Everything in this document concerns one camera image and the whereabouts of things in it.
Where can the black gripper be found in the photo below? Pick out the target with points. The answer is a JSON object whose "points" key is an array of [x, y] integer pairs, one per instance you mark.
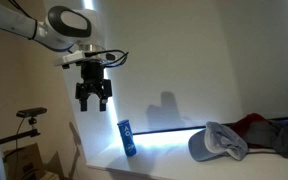
{"points": [[92, 71]]}

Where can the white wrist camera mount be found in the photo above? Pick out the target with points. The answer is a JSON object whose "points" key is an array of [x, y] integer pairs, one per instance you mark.
{"points": [[72, 58]]}

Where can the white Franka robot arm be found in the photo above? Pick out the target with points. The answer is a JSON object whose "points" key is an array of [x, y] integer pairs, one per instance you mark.
{"points": [[20, 23]]}

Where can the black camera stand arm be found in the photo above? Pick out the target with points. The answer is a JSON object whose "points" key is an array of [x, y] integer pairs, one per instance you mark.
{"points": [[17, 136]]}

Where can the light blue cap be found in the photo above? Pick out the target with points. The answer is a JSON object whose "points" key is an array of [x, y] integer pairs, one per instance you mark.
{"points": [[217, 143]]}

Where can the blue cylindrical container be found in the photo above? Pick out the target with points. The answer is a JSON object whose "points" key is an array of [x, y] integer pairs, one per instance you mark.
{"points": [[127, 140]]}

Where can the black camera on stand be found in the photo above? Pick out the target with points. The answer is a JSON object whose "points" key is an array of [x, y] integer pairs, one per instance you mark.
{"points": [[31, 112]]}

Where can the brown cardboard box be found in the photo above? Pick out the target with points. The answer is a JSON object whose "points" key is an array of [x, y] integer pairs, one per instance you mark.
{"points": [[25, 161]]}

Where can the grey fabric bag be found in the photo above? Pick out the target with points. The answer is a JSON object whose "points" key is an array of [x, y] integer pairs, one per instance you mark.
{"points": [[277, 138]]}

